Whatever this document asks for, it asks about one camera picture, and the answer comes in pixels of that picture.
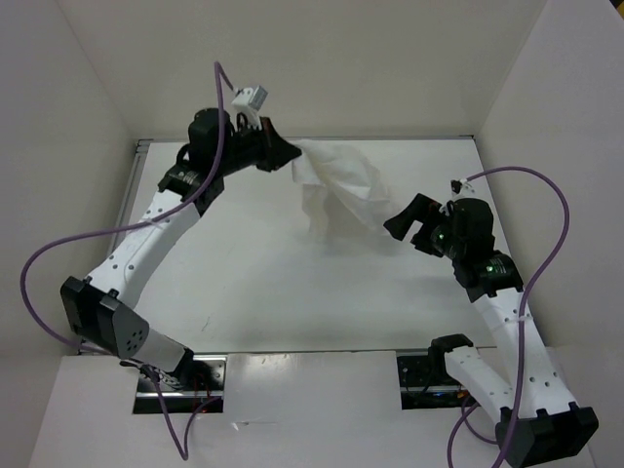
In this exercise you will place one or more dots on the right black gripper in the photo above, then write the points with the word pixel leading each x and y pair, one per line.
pixel 421 208

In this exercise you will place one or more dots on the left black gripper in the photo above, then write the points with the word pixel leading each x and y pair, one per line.
pixel 278 153

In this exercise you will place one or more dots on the white pleated skirt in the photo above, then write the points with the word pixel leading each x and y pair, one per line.
pixel 338 172

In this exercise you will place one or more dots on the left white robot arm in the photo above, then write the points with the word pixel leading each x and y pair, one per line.
pixel 101 307

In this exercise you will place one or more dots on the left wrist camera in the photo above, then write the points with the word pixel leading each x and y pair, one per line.
pixel 250 99

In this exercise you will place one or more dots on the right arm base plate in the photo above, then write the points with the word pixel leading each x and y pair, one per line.
pixel 421 389

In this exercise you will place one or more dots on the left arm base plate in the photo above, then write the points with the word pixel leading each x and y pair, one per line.
pixel 204 390

